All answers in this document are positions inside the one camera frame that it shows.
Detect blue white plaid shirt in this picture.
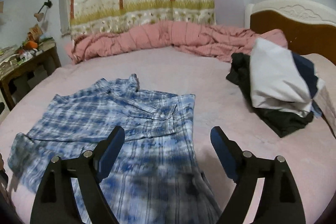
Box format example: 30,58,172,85
7,75,221,223

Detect pink bed sheet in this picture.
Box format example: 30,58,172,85
1,48,335,223

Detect black garment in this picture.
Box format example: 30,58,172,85
226,53,314,138

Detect beige pillow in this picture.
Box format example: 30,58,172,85
304,53,335,137

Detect white navy garment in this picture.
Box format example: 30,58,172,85
249,38,324,118

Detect dark wooden side table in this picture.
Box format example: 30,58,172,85
1,39,61,111

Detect orange toy on table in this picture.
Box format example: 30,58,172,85
18,24,43,51

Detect pink quilted blanket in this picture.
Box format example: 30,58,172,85
65,20,288,64

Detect white brown bed headboard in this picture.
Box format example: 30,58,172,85
244,0,335,64

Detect wall mounted desk lamp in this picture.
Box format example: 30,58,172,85
34,0,52,22

